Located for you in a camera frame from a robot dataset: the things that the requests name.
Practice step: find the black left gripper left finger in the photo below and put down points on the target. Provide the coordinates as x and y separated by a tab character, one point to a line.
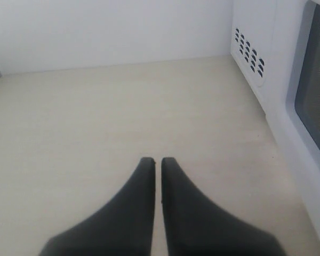
124	226

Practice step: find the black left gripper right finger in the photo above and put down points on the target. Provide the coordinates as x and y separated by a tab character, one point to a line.
194	225

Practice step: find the white microwave door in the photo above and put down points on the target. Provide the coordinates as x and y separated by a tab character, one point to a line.
294	83

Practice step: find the white microwave oven body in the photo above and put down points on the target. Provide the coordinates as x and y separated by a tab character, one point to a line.
264	40

